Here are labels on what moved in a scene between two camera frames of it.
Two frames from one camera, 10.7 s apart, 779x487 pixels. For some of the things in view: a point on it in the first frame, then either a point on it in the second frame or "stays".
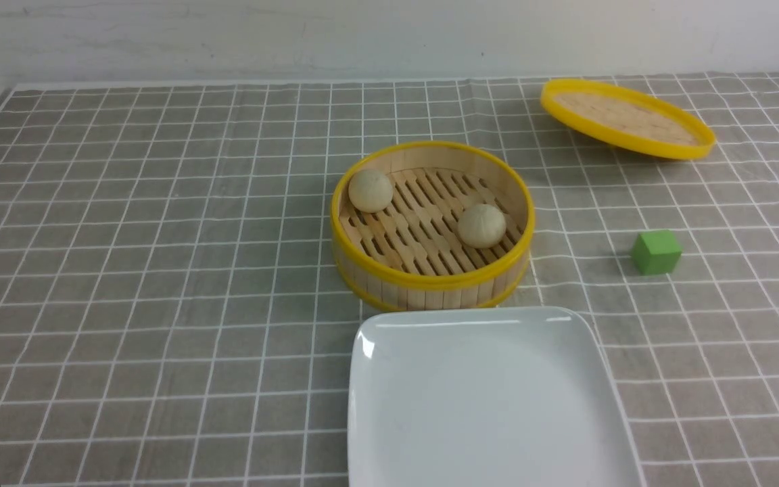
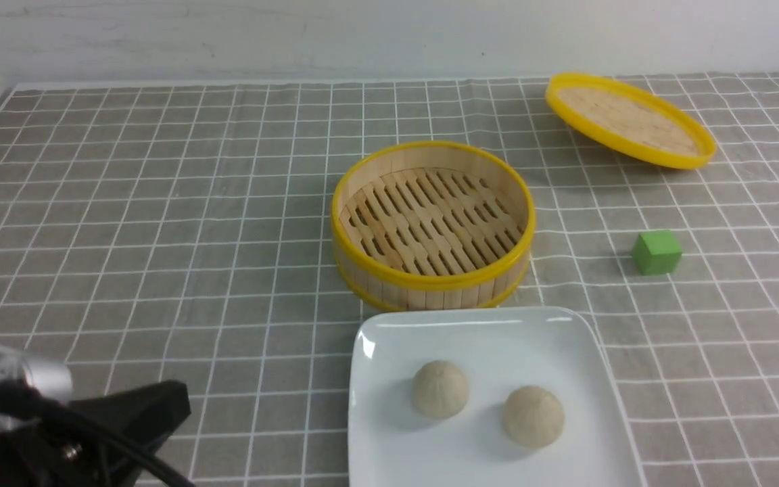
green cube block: [656, 252] stays
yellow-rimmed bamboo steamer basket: [434, 226] stays
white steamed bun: [370, 191] → [440, 389]
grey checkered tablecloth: [147, 295] stays
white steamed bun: [481, 226] → [533, 416]
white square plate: [482, 396] stays
